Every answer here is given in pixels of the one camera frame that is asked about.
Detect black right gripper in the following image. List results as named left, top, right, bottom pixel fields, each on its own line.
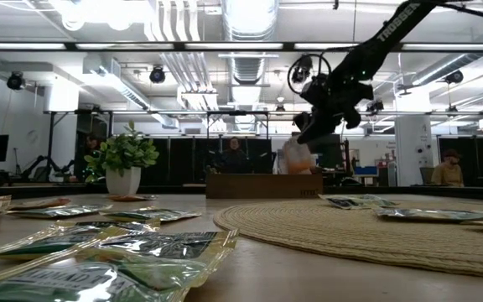
left=290, top=54, right=375, bottom=145

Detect white orange tea packet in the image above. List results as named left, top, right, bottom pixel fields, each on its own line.
left=281, top=133, right=316, bottom=175

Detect brown wooden tea box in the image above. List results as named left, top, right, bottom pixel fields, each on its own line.
left=205, top=173, right=325, bottom=200

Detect round woven straw placemat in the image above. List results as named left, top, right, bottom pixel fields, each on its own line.
left=213, top=196, right=483, bottom=281

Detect packets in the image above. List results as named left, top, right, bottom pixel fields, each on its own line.
left=371, top=206, right=483, bottom=222

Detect black ceiling spotlight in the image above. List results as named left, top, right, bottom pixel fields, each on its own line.
left=148, top=65, right=167, bottom=85
left=6, top=70, right=27, bottom=91
left=444, top=69, right=465, bottom=86
left=366, top=99, right=386, bottom=114

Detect blue storage bin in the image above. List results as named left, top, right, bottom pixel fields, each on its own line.
left=353, top=165, right=379, bottom=177

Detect person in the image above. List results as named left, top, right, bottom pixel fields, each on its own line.
left=215, top=136, right=253, bottom=174
left=429, top=149, right=467, bottom=188
left=80, top=133, right=103, bottom=182

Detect white square pillar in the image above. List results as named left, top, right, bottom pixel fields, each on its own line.
left=393, top=114, right=434, bottom=187

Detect black partition panels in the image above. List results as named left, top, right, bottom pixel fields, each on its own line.
left=437, top=136, right=483, bottom=188
left=140, top=137, right=274, bottom=187

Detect green plant white pot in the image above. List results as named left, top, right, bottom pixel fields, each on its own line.
left=84, top=120, right=161, bottom=196

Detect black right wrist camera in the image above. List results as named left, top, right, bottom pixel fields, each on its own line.
left=293, top=112, right=312, bottom=132

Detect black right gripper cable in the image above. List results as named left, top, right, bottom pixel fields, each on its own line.
left=287, top=52, right=334, bottom=96

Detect background black rig frame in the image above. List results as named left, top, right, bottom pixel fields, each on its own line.
left=205, top=109, right=270, bottom=140

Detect thin hanging black cable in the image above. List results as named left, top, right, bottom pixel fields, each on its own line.
left=340, top=0, right=358, bottom=140

